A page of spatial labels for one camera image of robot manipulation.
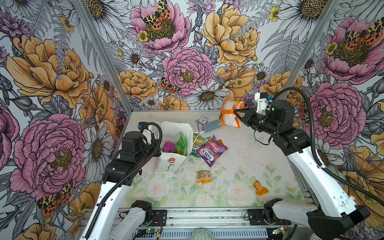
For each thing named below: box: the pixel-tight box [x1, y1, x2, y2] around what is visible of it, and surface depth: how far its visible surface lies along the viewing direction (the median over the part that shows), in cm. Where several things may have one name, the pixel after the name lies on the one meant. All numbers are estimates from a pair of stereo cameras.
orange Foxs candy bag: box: [218, 101, 245, 129], surface depth 68 cm
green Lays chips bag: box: [175, 131, 187, 156], surface depth 88 cm
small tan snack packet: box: [195, 170, 213, 184], surface depth 87 cm
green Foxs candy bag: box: [190, 133, 211, 158], surface depth 101 cm
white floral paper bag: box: [154, 121, 193, 174], surface depth 83 cm
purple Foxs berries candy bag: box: [197, 135, 229, 167], surface depth 96 cm
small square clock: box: [198, 116, 208, 125], surface depth 117 cm
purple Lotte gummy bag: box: [161, 141, 176, 153], surface depth 85 cm
